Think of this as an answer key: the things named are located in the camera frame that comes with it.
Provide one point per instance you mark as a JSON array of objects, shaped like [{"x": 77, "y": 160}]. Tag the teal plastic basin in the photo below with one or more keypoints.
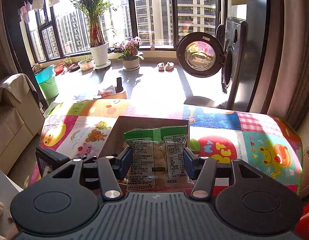
[{"x": 44, "y": 74}]

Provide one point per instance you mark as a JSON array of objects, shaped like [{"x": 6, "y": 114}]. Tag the pair of white slippers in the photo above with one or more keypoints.
[{"x": 165, "y": 67}]

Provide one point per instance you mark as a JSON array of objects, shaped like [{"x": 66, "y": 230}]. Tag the small round planter bowl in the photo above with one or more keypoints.
[{"x": 86, "y": 64}]

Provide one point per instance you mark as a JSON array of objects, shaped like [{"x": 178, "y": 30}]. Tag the colourful cartoon bed blanket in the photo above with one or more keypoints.
[{"x": 255, "y": 192}]

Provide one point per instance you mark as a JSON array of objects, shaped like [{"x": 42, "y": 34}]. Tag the green plastic bucket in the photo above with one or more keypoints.
[{"x": 49, "y": 88}]

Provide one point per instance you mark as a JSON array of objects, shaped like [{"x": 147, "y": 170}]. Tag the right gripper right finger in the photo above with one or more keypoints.
[{"x": 203, "y": 171}]

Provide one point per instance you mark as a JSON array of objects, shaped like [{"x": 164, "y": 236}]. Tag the dark grey washing machine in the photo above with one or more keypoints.
[{"x": 231, "y": 36}]

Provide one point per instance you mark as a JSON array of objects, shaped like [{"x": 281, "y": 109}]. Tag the round washing machine door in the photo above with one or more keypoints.
[{"x": 200, "y": 54}]

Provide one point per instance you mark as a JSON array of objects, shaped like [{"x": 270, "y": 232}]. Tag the tall bamboo in white pot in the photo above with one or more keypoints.
[{"x": 93, "y": 10}]

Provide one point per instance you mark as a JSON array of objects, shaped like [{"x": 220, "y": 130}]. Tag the green white cracker packet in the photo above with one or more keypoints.
[{"x": 158, "y": 159}]

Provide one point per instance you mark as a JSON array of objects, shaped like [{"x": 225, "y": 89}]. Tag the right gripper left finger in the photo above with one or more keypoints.
[{"x": 110, "y": 170}]

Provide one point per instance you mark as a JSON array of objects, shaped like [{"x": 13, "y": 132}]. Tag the pink flowering potted plant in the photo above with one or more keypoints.
[{"x": 129, "y": 53}]

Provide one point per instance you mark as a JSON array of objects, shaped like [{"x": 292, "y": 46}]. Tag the red small flower pot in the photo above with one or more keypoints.
[{"x": 59, "y": 68}]

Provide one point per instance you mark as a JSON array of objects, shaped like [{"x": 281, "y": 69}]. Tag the pink curtain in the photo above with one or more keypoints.
[{"x": 282, "y": 84}]

